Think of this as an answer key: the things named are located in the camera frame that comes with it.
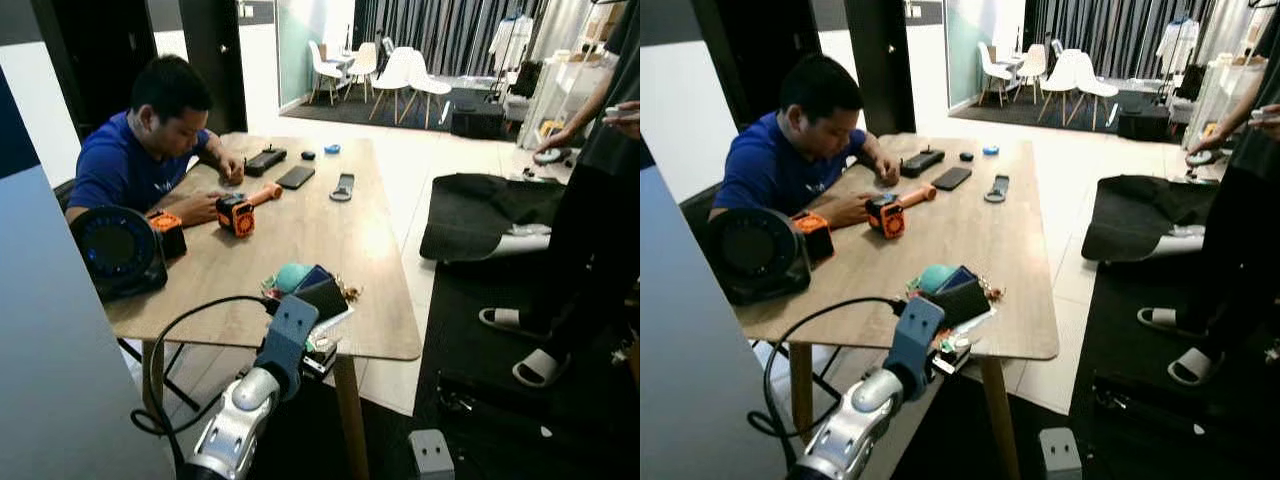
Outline seated person blue shirt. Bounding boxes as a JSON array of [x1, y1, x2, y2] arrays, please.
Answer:
[[708, 55, 901, 229], [65, 55, 246, 226]]

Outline black round fan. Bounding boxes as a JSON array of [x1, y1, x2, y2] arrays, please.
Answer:
[[705, 207, 813, 306], [70, 205, 169, 301]]

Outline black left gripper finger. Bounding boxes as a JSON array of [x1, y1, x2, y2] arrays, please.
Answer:
[[310, 290, 350, 323], [938, 281, 981, 313], [950, 293, 993, 329], [297, 278, 339, 309]]

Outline black cloth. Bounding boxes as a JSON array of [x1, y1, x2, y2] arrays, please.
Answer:
[[1082, 175, 1216, 263], [420, 173, 566, 263]]

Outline black oblong power bank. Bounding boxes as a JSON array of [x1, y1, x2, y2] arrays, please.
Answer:
[[244, 147, 288, 178], [900, 149, 946, 179]]

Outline white cabinet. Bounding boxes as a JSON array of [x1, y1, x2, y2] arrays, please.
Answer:
[[1182, 55, 1266, 151], [520, 50, 611, 151]]

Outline black floor mat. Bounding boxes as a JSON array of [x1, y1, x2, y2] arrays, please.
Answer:
[[412, 262, 641, 480], [1068, 262, 1280, 480]]

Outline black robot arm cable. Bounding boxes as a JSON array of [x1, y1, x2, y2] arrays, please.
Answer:
[[130, 295, 276, 471], [748, 296, 906, 471]]

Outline orange black box device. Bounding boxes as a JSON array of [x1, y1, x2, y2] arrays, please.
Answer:
[[148, 210, 188, 261], [790, 212, 834, 266]]

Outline orange black handled tool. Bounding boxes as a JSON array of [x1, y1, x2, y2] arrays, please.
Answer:
[[865, 183, 938, 241], [216, 182, 284, 239]]

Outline hanging white garment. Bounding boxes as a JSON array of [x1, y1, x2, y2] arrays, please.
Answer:
[[488, 12, 534, 73], [1157, 15, 1201, 76]]

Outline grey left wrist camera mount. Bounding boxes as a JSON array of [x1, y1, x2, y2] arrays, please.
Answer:
[[257, 295, 321, 401], [885, 297, 947, 401]]

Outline black box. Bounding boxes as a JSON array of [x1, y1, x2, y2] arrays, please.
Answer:
[[1117, 108, 1171, 143], [450, 103, 506, 141]]

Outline teal ball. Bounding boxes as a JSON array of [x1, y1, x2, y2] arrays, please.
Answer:
[[915, 264, 956, 296], [272, 262, 313, 296]]

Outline black flat device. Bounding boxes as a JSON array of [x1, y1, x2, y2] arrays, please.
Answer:
[[435, 370, 561, 436], [1090, 372, 1211, 436]]

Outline white curved object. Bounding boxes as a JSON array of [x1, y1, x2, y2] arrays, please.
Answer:
[[1150, 227, 1206, 263], [487, 225, 553, 263]]

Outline dark grey rug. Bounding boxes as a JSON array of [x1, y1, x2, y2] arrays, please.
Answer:
[[283, 88, 501, 131], [950, 90, 1161, 131]]

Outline light wooden table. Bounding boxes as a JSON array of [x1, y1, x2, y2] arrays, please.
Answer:
[[103, 135, 423, 480], [735, 135, 1061, 480]]

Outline dark striped curtain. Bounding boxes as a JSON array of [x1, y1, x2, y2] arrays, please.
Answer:
[[1025, 0, 1216, 79], [355, 0, 546, 79]]

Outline white slipper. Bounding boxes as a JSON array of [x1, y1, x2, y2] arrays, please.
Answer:
[[1167, 346, 1226, 387], [1137, 306, 1196, 333], [478, 306, 546, 336], [512, 348, 573, 389]]

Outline white chair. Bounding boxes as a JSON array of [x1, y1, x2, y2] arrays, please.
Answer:
[[977, 42, 1016, 106], [345, 42, 379, 101], [368, 47, 416, 123], [1038, 50, 1081, 123], [400, 50, 453, 129], [307, 40, 346, 106], [1015, 43, 1048, 101], [1068, 52, 1119, 129]]

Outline standing person black clothes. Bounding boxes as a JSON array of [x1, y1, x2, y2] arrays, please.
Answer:
[[478, 0, 641, 389], [1137, 0, 1280, 389]]

